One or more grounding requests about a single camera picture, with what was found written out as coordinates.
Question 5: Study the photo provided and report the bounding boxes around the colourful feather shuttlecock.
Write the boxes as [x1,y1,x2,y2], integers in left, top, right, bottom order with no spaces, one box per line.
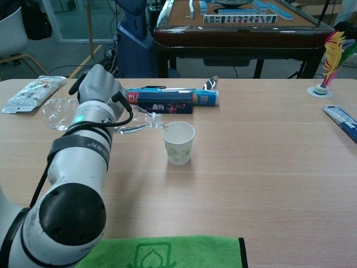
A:
[307,30,357,99]

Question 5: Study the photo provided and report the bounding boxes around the white paper cup green print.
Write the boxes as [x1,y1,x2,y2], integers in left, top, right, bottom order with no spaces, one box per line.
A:
[161,121,196,166]

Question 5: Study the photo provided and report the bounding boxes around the blue white flat package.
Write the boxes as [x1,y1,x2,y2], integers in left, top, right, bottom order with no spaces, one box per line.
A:
[322,104,357,145]

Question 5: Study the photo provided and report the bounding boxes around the tangle of floor cables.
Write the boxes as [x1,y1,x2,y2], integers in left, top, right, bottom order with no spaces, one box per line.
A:
[79,46,120,79]

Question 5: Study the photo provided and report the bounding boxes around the transparent plastic water bottle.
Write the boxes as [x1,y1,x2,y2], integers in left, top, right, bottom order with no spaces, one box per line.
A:
[41,97,170,135]

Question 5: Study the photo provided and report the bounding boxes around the white chair wooden legs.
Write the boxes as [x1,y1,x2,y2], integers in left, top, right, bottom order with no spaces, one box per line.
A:
[0,6,50,82]

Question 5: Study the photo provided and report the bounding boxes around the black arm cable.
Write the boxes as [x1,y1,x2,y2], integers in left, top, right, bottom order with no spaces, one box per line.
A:
[29,75,134,209]

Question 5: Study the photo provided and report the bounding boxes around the blue machine base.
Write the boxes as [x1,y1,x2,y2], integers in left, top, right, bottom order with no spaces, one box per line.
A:
[115,0,157,79]

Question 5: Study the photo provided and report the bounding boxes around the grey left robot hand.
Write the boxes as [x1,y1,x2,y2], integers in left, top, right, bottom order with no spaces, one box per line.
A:
[76,64,129,118]

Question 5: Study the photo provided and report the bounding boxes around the silver foil snack bag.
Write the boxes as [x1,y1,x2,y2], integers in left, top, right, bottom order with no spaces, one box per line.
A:
[1,75,69,114]

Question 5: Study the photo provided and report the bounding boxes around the blue red food wrap roll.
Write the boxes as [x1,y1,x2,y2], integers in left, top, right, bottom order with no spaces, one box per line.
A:
[126,88,220,107]

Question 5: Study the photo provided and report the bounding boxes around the dark blue printed box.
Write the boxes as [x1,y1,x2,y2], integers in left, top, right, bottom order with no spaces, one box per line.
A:
[138,92,194,114]

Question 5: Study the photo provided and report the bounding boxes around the green microfiber cloth black trim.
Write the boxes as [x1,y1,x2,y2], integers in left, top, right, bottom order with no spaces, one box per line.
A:
[75,236,249,268]

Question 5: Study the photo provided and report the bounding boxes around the wooden pole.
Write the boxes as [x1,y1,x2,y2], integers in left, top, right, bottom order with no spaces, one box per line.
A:
[85,0,95,59]

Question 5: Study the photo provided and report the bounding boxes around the shiny metal spoon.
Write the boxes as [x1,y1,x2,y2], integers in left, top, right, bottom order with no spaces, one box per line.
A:
[201,75,220,92]

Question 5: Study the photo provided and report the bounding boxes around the dark wooden mahjong table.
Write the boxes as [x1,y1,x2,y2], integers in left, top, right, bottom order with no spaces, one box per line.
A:
[153,0,335,79]

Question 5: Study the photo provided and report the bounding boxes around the black bag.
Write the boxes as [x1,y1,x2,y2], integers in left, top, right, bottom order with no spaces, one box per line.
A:
[21,0,53,40]

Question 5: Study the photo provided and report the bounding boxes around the row of white-faced mahjong tiles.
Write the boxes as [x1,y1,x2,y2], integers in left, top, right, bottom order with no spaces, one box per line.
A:
[203,14,278,25]

